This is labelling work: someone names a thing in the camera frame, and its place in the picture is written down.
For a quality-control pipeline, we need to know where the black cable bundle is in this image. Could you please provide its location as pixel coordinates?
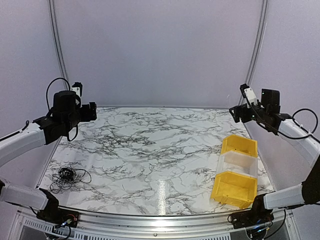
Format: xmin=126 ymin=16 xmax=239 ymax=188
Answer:
xmin=49 ymin=166 xmax=92 ymax=194

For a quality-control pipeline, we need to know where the clear plastic storage bin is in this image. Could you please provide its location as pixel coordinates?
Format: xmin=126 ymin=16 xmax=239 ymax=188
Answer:
xmin=216 ymin=151 xmax=258 ymax=178

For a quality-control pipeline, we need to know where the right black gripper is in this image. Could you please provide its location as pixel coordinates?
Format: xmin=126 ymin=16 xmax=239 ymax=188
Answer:
xmin=229 ymin=101 xmax=269 ymax=124

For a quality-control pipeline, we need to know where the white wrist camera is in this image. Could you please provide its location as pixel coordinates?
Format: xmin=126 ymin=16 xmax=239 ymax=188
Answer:
xmin=240 ymin=83 xmax=259 ymax=108
xmin=70 ymin=82 xmax=83 ymax=97

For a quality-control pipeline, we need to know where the far yellow storage bin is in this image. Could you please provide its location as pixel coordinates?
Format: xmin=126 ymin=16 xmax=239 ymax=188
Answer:
xmin=220 ymin=134 xmax=258 ymax=158

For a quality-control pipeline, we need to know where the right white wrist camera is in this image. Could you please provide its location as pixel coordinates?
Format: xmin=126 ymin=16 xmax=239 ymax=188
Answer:
xmin=240 ymin=83 xmax=259 ymax=108

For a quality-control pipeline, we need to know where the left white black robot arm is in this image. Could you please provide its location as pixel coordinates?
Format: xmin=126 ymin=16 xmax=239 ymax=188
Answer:
xmin=0 ymin=82 xmax=97 ymax=223

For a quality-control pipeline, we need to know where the yellow storage bin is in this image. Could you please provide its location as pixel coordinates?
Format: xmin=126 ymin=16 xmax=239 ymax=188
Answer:
xmin=220 ymin=134 xmax=258 ymax=158
xmin=210 ymin=171 xmax=258 ymax=209

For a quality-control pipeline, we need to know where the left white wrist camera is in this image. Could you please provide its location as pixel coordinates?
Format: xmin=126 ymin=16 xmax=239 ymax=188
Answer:
xmin=70 ymin=82 xmax=83 ymax=97

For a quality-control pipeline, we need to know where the aluminium front frame rail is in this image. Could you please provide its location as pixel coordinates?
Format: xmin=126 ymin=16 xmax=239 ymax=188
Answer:
xmin=8 ymin=207 xmax=301 ymax=240

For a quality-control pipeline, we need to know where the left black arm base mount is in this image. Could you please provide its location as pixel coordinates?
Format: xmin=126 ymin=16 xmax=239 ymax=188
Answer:
xmin=36 ymin=208 xmax=80 ymax=228

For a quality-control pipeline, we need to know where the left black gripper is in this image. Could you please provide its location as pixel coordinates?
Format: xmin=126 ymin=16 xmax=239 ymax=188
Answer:
xmin=64 ymin=101 xmax=97 ymax=133

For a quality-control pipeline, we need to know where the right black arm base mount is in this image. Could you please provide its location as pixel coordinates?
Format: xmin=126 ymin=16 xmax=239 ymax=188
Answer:
xmin=227 ymin=209 xmax=274 ymax=229

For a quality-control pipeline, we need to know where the near yellow storage bin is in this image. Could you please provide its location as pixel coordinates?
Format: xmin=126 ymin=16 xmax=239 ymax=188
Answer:
xmin=210 ymin=171 xmax=258 ymax=209

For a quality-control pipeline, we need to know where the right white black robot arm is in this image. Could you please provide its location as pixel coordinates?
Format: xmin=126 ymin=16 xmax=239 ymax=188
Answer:
xmin=229 ymin=84 xmax=320 ymax=224

